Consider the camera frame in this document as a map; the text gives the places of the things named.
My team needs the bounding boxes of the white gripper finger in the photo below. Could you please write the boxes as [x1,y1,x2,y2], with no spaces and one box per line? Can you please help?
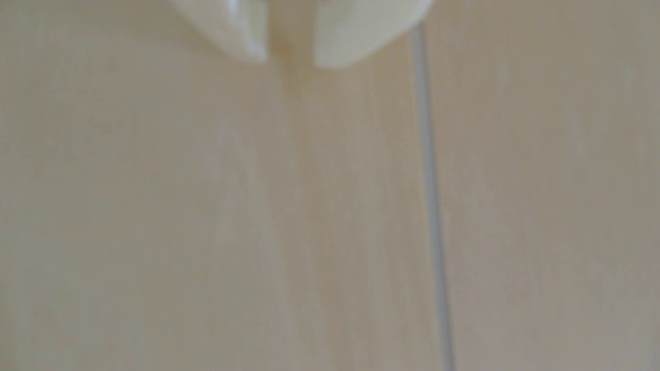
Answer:
[312,0,436,70]
[170,0,270,64]

